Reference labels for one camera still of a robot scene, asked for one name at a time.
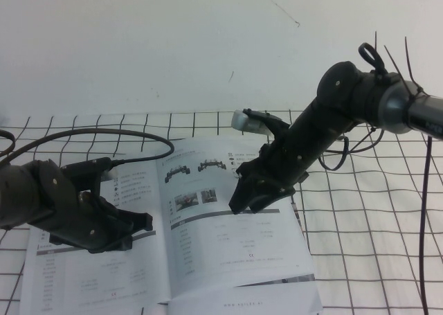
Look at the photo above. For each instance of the black zip tie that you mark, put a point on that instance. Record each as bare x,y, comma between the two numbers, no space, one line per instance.
394,64
376,50
412,65

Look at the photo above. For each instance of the silver right wrist camera with mount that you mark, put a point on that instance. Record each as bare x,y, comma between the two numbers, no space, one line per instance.
247,123

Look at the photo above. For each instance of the black and grey right robot arm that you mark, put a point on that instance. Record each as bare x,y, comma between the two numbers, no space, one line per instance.
339,86

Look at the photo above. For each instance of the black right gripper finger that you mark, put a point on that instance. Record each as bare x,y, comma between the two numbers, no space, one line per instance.
261,200
240,199

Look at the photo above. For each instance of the white product catalogue book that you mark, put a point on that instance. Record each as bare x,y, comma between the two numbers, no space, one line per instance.
225,245

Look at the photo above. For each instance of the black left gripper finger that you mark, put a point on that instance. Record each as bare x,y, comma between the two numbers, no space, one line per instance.
140,218
143,227

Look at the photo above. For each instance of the white black-grid tablecloth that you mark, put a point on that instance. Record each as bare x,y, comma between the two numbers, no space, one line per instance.
363,242

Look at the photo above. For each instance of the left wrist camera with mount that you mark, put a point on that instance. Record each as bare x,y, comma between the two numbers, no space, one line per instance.
86,166

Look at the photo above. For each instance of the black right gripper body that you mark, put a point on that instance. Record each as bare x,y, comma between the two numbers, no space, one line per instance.
284,166

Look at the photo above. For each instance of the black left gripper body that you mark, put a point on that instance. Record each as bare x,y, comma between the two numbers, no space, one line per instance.
91,223

